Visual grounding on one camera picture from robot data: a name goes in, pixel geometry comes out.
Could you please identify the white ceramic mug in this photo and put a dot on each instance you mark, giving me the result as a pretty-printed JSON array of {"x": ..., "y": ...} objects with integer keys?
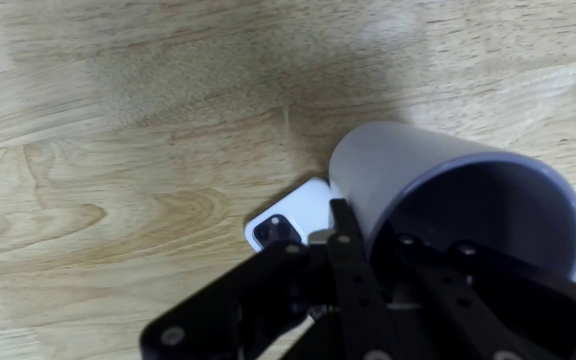
[{"x": 394, "y": 167}]

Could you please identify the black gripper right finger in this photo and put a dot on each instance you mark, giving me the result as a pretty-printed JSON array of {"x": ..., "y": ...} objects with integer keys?
[{"x": 474, "y": 300}]

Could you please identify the smartphone with landscape photo case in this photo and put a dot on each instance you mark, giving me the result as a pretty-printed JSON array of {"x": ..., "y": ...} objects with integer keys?
[{"x": 300, "y": 211}]

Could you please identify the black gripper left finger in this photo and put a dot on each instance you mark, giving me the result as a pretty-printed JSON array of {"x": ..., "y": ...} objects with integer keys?
[{"x": 351, "y": 267}]

